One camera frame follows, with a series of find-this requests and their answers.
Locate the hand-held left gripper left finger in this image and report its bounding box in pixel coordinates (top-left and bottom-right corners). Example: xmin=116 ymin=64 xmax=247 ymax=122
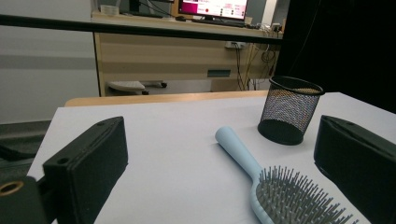
xmin=42 ymin=116 xmax=129 ymax=224

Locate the light blue hairbrush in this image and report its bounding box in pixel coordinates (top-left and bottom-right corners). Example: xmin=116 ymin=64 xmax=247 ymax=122
xmin=214 ymin=125 xmax=361 ymax=224

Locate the black horizontal bar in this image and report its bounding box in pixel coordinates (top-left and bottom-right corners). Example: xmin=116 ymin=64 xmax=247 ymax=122
xmin=0 ymin=13 xmax=284 ymax=45

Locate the black curtain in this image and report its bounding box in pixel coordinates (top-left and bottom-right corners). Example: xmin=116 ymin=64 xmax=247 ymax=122
xmin=275 ymin=0 xmax=396 ymax=115

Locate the black mesh pen holder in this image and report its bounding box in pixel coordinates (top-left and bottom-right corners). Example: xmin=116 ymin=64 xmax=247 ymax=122
xmin=257 ymin=75 xmax=326 ymax=147

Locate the white chair base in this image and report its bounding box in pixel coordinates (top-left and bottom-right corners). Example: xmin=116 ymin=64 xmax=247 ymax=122
xmin=107 ymin=79 xmax=168 ymax=96

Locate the white table sheet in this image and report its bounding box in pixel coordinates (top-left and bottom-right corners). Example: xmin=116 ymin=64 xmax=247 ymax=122
xmin=27 ymin=91 xmax=396 ymax=224

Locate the computer monitor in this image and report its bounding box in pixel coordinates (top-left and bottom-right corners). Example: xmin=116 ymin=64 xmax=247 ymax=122
xmin=177 ymin=0 xmax=249 ymax=21

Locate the wooden office desk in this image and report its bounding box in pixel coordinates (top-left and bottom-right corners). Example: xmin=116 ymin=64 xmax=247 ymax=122
xmin=91 ymin=10 xmax=285 ymax=97

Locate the bundle of desk cables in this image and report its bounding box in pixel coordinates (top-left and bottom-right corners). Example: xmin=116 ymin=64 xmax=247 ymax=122
xmin=233 ymin=42 xmax=280 ymax=91

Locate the wooden table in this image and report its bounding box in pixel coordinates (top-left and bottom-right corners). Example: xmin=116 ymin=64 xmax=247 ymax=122
xmin=64 ymin=90 xmax=269 ymax=107

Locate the black keyboard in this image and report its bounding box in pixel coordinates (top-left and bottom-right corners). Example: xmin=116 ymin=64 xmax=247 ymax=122
xmin=191 ymin=18 xmax=247 ymax=28

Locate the grey desk label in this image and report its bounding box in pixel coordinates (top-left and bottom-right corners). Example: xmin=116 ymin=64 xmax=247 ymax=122
xmin=207 ymin=69 xmax=232 ymax=78

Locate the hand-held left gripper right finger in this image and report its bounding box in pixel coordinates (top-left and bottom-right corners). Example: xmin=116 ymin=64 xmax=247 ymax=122
xmin=313 ymin=114 xmax=396 ymax=224

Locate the white power strip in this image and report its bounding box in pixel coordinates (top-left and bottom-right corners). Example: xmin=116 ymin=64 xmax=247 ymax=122
xmin=224 ymin=41 xmax=248 ymax=49

